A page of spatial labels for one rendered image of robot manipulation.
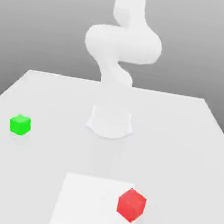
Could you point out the small red cube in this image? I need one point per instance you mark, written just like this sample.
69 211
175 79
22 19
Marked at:
131 205

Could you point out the small green cube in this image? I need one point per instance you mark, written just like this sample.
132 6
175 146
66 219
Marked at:
20 125

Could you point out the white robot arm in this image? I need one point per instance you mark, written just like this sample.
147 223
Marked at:
123 44

